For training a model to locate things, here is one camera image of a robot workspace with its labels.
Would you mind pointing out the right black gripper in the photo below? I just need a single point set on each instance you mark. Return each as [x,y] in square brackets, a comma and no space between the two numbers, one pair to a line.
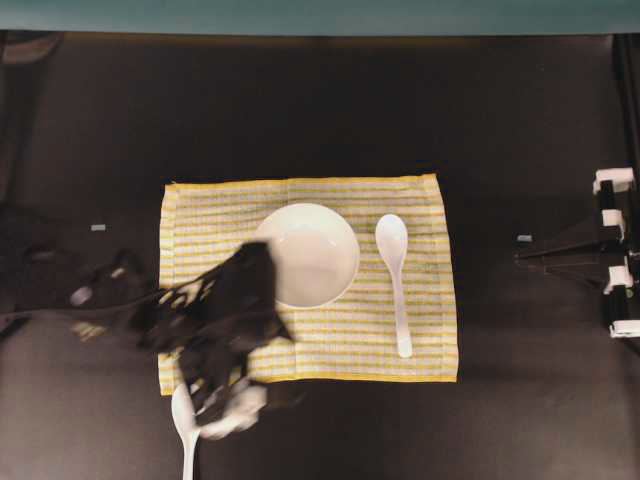
[614,277]

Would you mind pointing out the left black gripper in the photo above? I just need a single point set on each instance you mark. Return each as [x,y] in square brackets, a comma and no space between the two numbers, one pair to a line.
[213,336]

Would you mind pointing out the white chinese spoon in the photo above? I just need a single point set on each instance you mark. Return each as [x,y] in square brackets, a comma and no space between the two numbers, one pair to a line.
[184,421]
[391,237]

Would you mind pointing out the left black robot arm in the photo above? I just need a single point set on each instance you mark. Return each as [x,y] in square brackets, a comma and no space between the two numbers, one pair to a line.
[46,283]

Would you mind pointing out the white ceramic bowl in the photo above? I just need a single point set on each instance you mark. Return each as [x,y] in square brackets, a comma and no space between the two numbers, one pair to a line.
[315,251]

